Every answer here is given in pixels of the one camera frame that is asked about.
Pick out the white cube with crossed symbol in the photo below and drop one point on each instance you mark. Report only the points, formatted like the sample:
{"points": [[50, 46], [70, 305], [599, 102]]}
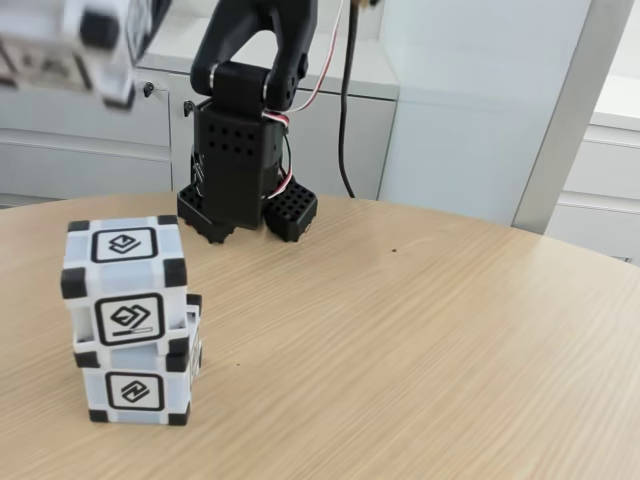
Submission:
{"points": [[65, 50]]}

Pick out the white cube with layered symbol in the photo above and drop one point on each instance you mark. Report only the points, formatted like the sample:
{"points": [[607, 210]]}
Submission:
{"points": [[125, 285]]}

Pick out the cabinet lock with key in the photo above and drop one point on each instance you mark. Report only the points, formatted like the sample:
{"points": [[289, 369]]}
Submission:
{"points": [[149, 89], [188, 108]]}

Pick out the white drawer cabinet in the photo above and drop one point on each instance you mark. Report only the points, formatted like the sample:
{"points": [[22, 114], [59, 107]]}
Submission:
{"points": [[100, 145]]}

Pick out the white cube with zigzag symbol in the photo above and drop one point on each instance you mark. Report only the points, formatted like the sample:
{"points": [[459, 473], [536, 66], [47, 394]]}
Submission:
{"points": [[135, 390]]}

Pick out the white low side cabinet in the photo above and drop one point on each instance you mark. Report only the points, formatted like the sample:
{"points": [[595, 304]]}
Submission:
{"points": [[600, 190]]}

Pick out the camera board on black bracket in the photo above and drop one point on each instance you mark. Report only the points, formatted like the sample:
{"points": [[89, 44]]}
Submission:
{"points": [[365, 3]]}

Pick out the grey metal frame post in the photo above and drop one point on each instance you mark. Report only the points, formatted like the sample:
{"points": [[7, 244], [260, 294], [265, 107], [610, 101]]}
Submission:
{"points": [[565, 125]]}

